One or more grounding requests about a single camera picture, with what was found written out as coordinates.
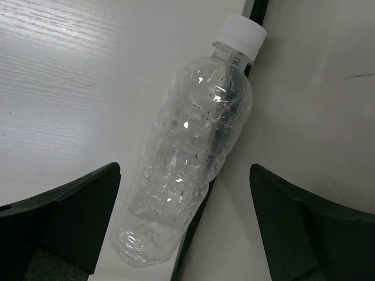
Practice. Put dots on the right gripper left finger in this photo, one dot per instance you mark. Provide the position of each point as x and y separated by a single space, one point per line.
58 234

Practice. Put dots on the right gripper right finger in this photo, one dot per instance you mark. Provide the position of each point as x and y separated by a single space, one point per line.
307 237

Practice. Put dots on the clear bottle white cap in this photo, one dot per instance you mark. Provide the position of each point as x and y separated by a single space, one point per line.
201 118

